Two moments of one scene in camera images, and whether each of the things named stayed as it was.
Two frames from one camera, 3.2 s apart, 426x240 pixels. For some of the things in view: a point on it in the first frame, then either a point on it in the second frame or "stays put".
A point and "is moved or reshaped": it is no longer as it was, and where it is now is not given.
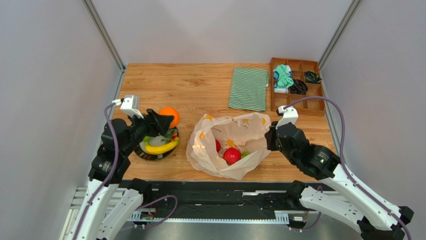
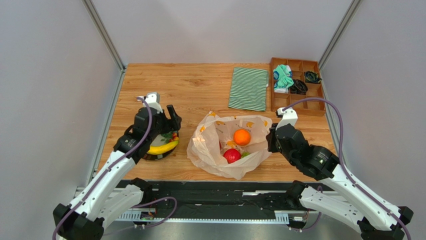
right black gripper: x=275 y=137 stays put
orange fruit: x=169 y=111 is moved or reshaped
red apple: x=231 y=155 stays put
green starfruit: x=245 y=153 stays put
